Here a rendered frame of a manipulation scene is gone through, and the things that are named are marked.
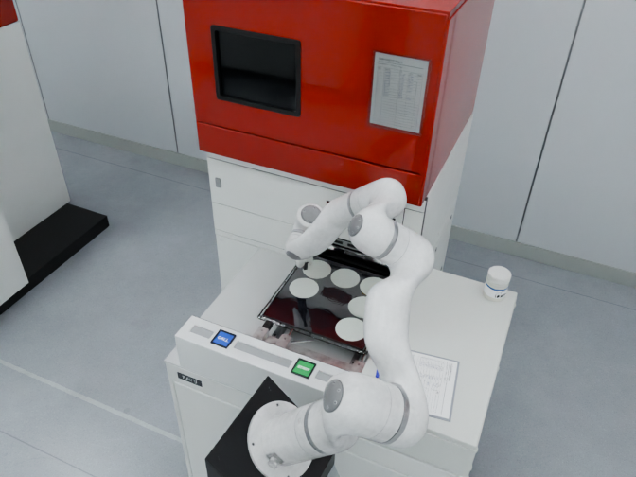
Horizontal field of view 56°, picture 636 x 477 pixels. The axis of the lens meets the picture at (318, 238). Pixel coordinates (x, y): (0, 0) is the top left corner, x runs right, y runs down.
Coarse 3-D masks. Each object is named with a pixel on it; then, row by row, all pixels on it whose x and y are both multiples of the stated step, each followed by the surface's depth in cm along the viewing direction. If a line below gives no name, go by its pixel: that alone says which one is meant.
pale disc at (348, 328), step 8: (344, 320) 192; (352, 320) 192; (360, 320) 192; (336, 328) 189; (344, 328) 189; (352, 328) 189; (360, 328) 189; (344, 336) 186; (352, 336) 186; (360, 336) 186
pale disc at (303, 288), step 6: (294, 282) 205; (300, 282) 205; (306, 282) 205; (312, 282) 206; (294, 288) 203; (300, 288) 203; (306, 288) 203; (312, 288) 203; (318, 288) 203; (294, 294) 201; (300, 294) 201; (306, 294) 201; (312, 294) 201
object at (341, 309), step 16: (368, 272) 210; (288, 288) 203; (320, 288) 203; (336, 288) 204; (352, 288) 204; (272, 304) 197; (288, 304) 197; (304, 304) 197; (320, 304) 197; (336, 304) 197; (288, 320) 191; (304, 320) 191; (320, 320) 192; (336, 320) 192; (336, 336) 186
